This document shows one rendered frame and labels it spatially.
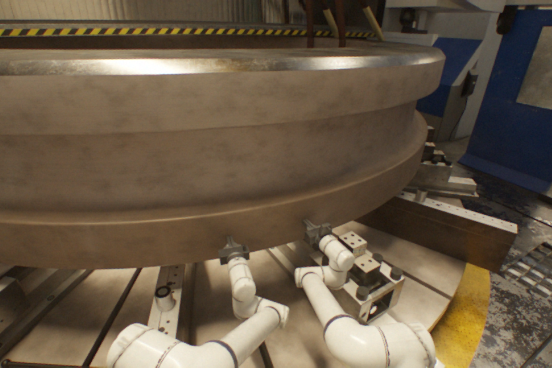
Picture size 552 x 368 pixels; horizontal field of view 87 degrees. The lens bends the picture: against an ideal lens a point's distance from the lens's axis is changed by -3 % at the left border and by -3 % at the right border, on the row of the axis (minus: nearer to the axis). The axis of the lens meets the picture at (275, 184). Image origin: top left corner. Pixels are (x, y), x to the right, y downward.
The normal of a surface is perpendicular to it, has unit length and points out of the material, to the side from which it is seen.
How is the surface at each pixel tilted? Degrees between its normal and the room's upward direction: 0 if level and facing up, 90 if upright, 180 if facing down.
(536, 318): 0
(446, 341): 0
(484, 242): 90
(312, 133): 90
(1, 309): 90
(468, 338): 0
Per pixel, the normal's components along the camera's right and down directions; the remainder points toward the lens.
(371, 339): -0.05, -0.74
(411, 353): 0.10, -0.24
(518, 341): 0.02, -0.88
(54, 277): 0.93, -0.16
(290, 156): 0.44, 0.43
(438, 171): -0.22, 0.45
